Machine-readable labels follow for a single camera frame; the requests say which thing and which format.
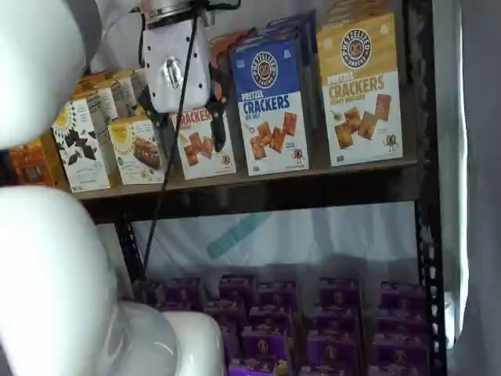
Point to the orange brown snack box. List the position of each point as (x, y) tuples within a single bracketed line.
[(31, 164)]

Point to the Simple Mills almond bar box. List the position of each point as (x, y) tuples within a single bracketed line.
[(133, 156)]

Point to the wooden shelf board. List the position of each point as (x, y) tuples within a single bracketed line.
[(319, 172)]

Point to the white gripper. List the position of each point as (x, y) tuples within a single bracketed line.
[(172, 47)]

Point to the purple Annie's snack box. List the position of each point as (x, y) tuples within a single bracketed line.
[(262, 370), (339, 290), (399, 350), (401, 323), (236, 286), (278, 293), (233, 340), (332, 372), (225, 313), (334, 346), (272, 315), (150, 293), (336, 313), (184, 293), (266, 344), (399, 372), (403, 295)]

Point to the yellow white pretzel crackers box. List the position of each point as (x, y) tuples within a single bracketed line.
[(352, 11), (360, 98)]

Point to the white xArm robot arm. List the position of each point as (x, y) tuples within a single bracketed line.
[(39, 58)]

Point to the blue white pretzel crackers box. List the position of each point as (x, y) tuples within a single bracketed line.
[(289, 19), (270, 109), (309, 78)]

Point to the orange white pretzel crackers box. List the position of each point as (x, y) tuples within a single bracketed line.
[(195, 156)]

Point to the black metal shelf rack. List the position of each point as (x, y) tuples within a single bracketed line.
[(274, 196)]

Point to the Simple Mills sweet thins box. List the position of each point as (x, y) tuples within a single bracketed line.
[(78, 149), (102, 105), (139, 84), (123, 98)]

